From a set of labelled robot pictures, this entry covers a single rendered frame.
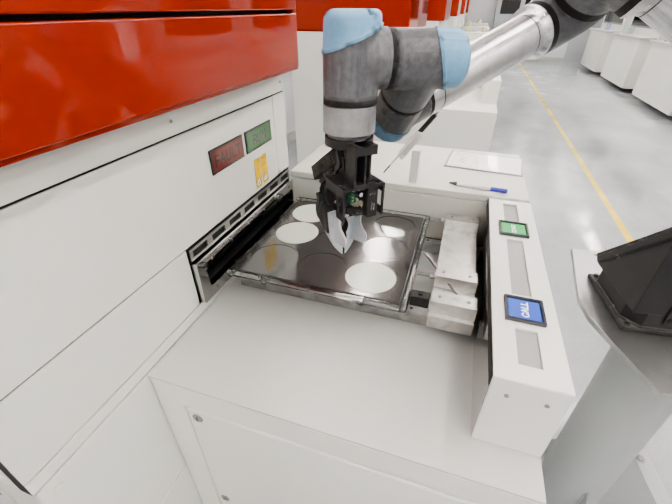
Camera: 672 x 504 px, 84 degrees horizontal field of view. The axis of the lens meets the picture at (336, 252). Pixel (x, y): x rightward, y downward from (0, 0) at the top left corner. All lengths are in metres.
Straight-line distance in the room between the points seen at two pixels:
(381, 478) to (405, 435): 0.09
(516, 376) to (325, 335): 0.35
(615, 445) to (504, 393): 0.71
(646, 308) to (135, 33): 0.93
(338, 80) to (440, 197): 0.54
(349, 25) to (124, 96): 0.28
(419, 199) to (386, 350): 0.44
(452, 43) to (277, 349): 0.56
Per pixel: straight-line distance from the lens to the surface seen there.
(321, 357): 0.70
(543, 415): 0.58
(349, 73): 0.51
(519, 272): 0.73
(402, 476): 0.65
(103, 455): 0.75
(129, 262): 0.64
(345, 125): 0.53
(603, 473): 1.34
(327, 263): 0.78
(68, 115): 0.50
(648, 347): 0.92
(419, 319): 0.76
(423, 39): 0.55
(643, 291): 0.89
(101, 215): 0.59
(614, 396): 1.14
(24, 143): 0.47
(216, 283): 0.81
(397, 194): 1.00
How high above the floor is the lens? 1.35
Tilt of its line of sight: 33 degrees down
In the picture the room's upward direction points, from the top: straight up
